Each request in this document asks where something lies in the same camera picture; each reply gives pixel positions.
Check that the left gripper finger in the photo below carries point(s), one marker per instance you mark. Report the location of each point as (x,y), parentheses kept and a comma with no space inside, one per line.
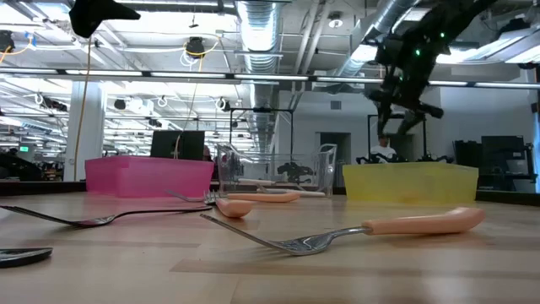
(97,14)

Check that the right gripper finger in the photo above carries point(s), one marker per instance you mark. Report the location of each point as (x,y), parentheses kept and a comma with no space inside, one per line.
(383,118)
(410,121)

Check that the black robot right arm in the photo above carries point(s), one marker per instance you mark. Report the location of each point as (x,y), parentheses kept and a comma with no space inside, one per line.
(455,17)

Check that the person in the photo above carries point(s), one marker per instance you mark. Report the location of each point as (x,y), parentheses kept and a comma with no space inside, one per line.
(383,151)

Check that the yellow plastic bin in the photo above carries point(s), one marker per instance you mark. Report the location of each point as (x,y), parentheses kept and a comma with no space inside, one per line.
(409,181)

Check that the clear plastic bin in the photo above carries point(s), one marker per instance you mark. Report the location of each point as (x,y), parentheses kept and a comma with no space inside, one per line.
(320,169)

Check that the black equipment rack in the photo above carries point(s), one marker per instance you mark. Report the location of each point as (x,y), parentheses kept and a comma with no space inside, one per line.
(502,152)

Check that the black ceiling sensor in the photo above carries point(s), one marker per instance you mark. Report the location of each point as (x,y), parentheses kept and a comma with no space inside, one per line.
(195,46)

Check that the white pillar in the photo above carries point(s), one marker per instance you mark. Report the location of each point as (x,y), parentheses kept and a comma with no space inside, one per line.
(95,126)

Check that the black monitor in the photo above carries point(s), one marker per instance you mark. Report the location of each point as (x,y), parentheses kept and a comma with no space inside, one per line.
(169,145)

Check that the green exit sign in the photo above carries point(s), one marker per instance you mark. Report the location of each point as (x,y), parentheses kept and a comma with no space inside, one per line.
(23,148)

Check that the pink plastic bin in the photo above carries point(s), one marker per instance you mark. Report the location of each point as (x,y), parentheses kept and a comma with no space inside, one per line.
(147,177)

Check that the black metal fork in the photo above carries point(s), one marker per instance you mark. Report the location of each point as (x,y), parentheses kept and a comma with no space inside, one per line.
(97,220)
(25,255)

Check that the silver ventilation duct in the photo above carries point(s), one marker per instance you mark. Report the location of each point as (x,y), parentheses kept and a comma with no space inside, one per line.
(259,34)
(386,23)

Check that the long ceiling light rail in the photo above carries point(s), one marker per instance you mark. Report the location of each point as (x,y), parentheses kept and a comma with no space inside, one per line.
(270,77)

